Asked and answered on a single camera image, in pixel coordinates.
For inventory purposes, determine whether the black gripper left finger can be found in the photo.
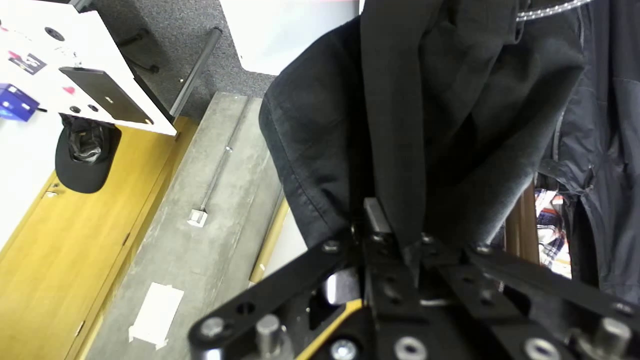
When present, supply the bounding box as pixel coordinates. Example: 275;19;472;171
188;196;412;360

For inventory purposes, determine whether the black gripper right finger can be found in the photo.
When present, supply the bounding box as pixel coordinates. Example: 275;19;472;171
409;234;640;360

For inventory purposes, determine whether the black hoodie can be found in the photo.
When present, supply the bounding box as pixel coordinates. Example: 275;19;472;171
257;0;590;252

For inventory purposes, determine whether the brown cardboard tube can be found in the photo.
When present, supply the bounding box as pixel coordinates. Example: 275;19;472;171
248;196;295;286

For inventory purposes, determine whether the white paper sheet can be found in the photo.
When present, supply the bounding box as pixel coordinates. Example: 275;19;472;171
126;280;187;352

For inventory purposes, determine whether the black jacket with plaid lining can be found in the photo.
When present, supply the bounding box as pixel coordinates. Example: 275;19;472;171
532;0;640;311

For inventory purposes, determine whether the light wooden door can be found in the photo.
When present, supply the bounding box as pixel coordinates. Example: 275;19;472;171
0;110;201;360

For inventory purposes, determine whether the black cap-shaped object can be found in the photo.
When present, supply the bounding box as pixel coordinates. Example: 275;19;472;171
54;113;125;196

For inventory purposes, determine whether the white perforated board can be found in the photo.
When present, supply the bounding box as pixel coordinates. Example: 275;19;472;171
0;0;181;140

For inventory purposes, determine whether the small blue box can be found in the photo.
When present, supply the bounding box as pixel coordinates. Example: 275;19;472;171
0;82;40;124

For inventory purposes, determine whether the grey wall switch box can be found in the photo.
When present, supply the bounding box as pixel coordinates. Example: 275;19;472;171
187;209;213;231

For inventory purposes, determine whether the grey wall conduit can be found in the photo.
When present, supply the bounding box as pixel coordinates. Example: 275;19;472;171
196;99;238;217

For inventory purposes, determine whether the dark metal frame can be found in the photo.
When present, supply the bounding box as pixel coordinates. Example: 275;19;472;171
121;24;225;124

